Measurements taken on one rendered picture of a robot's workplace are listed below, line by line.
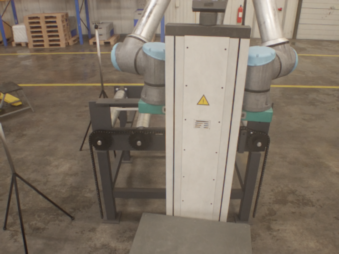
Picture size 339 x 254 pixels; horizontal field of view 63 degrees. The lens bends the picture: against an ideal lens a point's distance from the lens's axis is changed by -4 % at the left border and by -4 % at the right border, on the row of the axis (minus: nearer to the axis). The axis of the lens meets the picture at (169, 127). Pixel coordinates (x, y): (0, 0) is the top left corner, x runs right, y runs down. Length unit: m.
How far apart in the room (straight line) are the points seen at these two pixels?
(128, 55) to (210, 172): 0.72
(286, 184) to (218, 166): 1.93
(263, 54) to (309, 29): 10.73
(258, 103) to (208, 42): 0.39
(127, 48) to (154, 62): 0.19
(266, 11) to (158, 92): 0.65
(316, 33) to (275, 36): 10.70
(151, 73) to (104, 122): 0.88
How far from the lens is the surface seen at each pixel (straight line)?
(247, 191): 2.51
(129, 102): 2.02
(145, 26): 1.55
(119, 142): 2.23
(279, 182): 3.30
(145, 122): 2.30
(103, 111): 2.13
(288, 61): 1.50
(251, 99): 1.38
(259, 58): 1.33
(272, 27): 1.51
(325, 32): 12.33
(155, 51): 1.34
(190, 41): 1.20
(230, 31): 1.18
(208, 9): 1.20
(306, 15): 11.89
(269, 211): 2.92
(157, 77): 1.37
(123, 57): 1.47
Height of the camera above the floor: 1.95
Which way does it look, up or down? 28 degrees down
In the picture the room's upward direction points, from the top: straight up
